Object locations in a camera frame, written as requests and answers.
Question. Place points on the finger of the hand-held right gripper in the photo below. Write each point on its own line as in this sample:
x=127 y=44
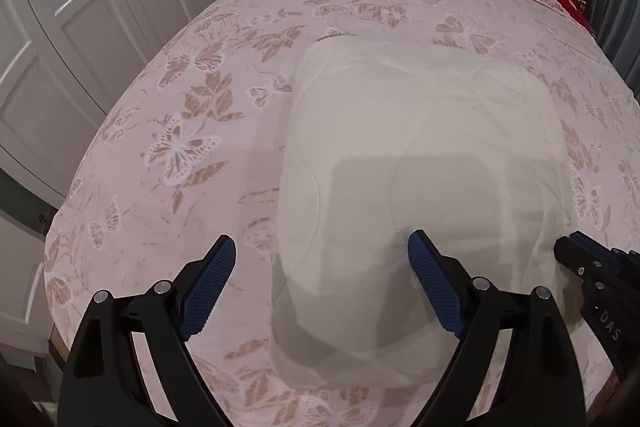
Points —
x=580 y=254

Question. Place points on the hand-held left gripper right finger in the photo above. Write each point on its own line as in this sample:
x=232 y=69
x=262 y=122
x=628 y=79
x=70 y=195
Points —
x=432 y=287

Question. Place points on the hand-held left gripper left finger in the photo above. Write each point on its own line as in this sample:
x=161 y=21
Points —
x=210 y=292

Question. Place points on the cream quilted garment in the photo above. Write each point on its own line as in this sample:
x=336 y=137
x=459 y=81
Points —
x=410 y=132

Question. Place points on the bed with pink butterfly sheet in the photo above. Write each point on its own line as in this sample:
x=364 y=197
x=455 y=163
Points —
x=200 y=187

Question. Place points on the grey curtain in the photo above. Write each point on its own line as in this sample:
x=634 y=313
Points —
x=620 y=22

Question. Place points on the white wardrobe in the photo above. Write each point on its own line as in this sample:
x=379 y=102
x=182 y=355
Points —
x=75 y=32

